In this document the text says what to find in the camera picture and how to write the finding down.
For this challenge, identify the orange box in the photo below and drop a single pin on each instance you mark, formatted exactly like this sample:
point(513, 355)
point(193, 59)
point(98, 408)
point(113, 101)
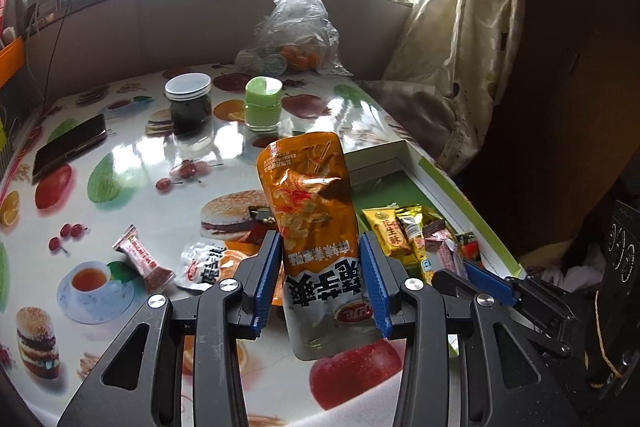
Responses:
point(10, 57)

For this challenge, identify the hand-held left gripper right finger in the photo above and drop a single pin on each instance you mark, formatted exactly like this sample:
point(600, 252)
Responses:
point(375, 287)

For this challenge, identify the cream patterned curtain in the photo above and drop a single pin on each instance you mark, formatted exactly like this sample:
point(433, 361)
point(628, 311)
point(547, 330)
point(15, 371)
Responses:
point(460, 32)

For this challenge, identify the yellow candy packet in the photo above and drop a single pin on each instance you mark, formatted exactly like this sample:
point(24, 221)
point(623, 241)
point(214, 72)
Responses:
point(390, 232)

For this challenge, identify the red white candy packet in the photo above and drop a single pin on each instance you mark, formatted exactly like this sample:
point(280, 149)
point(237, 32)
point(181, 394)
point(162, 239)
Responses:
point(142, 257)

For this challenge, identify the black smartphone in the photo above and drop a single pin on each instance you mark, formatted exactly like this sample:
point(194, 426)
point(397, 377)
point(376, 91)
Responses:
point(70, 147)

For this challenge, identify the brown wooden wardrobe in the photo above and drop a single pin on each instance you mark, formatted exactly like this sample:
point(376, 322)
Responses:
point(575, 82)

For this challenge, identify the narrow orange white snack packet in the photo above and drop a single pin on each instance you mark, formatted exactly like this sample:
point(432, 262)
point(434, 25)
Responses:
point(200, 267)

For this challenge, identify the green cardboard box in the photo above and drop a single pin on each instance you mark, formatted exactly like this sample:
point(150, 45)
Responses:
point(395, 187)

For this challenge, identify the green jar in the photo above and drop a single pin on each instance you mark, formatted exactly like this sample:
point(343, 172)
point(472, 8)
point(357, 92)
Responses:
point(262, 107)

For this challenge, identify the long gold snack packet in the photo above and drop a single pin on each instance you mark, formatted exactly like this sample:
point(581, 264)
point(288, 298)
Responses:
point(415, 227)

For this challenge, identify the dark red snack packet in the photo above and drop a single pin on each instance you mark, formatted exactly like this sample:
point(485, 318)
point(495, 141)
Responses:
point(259, 227)

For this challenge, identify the dark-filled jar with white lid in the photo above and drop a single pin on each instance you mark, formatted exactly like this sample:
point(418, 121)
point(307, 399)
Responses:
point(189, 107)

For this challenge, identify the pink candy packet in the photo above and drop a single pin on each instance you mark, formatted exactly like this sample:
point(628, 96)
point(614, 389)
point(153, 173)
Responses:
point(445, 252)

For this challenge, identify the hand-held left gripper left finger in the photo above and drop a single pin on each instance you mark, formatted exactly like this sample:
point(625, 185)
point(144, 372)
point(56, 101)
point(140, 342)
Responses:
point(265, 277)

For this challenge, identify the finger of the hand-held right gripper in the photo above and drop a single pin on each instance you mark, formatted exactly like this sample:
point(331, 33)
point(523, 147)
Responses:
point(452, 283)
point(482, 274)

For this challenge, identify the large orange white snack packet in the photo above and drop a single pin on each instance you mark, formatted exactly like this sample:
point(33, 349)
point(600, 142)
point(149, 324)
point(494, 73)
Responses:
point(310, 207)

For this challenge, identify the clear plastic bag with oranges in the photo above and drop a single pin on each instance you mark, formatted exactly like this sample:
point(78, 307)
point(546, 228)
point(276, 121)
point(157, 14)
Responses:
point(295, 32)

